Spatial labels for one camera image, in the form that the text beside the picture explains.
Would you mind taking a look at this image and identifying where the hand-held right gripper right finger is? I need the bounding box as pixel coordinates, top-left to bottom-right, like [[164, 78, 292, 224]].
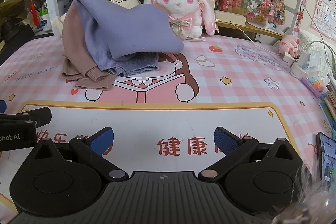
[[198, 127, 301, 182]]

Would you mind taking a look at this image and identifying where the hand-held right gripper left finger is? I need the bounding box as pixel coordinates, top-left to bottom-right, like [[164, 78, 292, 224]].
[[31, 127, 129, 182]]

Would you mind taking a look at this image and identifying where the colourful bead tree ornament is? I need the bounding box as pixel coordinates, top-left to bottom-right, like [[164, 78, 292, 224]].
[[245, 0, 286, 29]]

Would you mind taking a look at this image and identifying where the white knit cloth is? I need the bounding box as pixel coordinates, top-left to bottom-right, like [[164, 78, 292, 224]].
[[298, 30, 336, 83]]

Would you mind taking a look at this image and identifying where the dark bag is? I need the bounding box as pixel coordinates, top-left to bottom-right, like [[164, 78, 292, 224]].
[[0, 0, 34, 62]]

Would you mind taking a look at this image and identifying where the white plastic bottle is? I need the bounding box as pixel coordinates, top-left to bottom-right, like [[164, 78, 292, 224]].
[[39, 9, 51, 31]]

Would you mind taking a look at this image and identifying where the white pink plush bunny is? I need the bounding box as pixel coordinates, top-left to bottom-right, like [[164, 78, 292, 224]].
[[143, 0, 219, 39]]

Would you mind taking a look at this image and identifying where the thick white book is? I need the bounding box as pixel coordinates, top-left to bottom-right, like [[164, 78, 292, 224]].
[[215, 10, 247, 25]]

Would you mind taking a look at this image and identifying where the white cable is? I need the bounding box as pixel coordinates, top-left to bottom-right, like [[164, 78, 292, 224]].
[[230, 21, 260, 43]]

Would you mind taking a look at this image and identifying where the pink checked desk mat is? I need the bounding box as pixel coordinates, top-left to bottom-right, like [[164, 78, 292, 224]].
[[0, 30, 336, 214]]

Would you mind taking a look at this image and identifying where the red cartoon wall sticker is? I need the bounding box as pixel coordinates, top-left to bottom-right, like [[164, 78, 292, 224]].
[[295, 0, 306, 33]]

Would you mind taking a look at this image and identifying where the purple and brown knit sweater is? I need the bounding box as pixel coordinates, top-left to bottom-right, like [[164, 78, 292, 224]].
[[62, 0, 184, 91]]

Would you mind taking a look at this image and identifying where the small pink pig plush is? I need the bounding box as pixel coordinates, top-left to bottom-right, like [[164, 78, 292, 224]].
[[278, 34, 301, 59]]

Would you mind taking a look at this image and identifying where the black smartphone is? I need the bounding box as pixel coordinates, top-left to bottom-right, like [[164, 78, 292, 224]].
[[316, 132, 336, 182]]

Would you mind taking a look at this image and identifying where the stack of colourful notebooks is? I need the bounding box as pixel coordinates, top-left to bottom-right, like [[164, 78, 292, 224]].
[[302, 76, 336, 135]]

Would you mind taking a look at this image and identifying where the grey fluffy fur trim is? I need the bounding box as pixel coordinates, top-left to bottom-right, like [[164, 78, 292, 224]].
[[273, 161, 336, 224]]

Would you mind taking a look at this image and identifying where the white power charger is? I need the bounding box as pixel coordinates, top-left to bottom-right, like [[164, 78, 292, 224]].
[[282, 52, 322, 80]]

